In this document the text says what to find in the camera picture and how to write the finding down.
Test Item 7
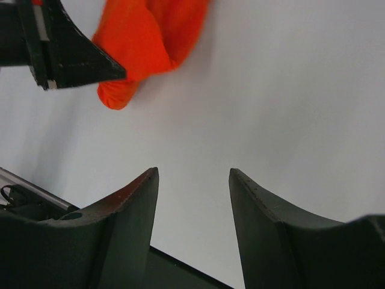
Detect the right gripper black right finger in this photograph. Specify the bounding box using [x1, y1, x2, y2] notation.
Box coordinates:
[229, 169, 384, 288]

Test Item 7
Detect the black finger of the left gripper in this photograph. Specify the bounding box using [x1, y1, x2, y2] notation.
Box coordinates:
[17, 1, 126, 90]

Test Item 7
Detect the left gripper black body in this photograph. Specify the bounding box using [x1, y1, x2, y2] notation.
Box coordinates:
[1, 1, 31, 67]

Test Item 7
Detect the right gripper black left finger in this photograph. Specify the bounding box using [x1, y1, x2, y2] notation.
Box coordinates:
[1, 167, 159, 288]

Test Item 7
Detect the orange t shirt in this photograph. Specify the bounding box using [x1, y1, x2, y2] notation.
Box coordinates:
[93, 0, 210, 110]

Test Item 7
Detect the aluminium front frame rail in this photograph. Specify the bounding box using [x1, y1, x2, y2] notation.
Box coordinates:
[1, 168, 79, 213]

